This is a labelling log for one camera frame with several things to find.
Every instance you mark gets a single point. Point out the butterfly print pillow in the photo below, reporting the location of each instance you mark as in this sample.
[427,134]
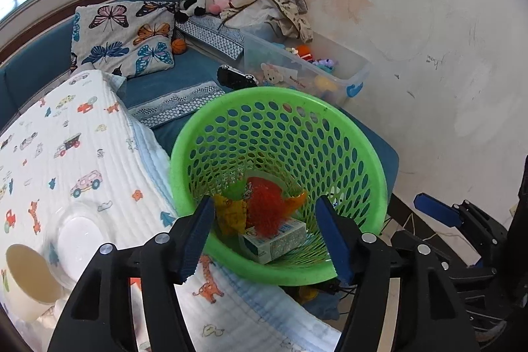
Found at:
[123,38]

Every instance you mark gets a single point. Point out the beige paper cup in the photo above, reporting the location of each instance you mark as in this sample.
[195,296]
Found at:
[29,277]

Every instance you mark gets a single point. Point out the purple toy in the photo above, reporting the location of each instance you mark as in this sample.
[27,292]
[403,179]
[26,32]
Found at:
[325,64]

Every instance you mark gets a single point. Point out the grey checkered cloth strip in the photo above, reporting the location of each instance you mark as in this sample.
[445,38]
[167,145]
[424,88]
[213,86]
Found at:
[177,104]

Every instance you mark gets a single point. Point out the yellow toy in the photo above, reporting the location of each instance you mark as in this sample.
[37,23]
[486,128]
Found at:
[326,84]

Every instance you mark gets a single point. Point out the grey patterned mat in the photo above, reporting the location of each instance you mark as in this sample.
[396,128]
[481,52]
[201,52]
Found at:
[210,36]

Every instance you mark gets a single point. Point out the yellow printed wrapper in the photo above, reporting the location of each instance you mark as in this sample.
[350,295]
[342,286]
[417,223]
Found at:
[231,216]

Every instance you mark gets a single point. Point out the beige printed cloth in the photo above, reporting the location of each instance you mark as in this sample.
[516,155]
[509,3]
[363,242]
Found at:
[264,14]

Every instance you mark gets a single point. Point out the green plastic basket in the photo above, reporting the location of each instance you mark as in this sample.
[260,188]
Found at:
[272,93]

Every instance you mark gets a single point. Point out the clear plastic storage box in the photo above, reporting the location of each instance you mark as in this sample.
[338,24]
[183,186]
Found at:
[288,63]

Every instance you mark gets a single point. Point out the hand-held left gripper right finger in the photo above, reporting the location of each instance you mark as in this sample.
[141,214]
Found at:
[336,240]

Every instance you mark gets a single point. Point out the small white carton box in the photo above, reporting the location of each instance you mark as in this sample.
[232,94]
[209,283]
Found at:
[272,240]

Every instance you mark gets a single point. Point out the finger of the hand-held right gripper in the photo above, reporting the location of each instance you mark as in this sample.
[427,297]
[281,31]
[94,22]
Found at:
[437,209]
[442,258]

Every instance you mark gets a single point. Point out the small orange ball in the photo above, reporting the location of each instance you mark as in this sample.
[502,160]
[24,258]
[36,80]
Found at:
[178,47]

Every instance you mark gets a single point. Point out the red orange plush toy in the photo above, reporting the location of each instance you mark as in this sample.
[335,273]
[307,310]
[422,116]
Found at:
[268,207]

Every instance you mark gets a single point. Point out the pink plush toy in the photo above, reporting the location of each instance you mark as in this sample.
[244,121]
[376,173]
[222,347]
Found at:
[218,2]

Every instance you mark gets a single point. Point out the clear plastic container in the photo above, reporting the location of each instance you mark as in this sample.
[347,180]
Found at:
[78,236]

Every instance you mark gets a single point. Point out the white printed blanket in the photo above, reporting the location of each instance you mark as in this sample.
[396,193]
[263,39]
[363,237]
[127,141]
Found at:
[82,137]

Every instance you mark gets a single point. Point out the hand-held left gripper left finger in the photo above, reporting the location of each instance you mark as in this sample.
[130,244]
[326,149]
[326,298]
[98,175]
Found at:
[196,240]

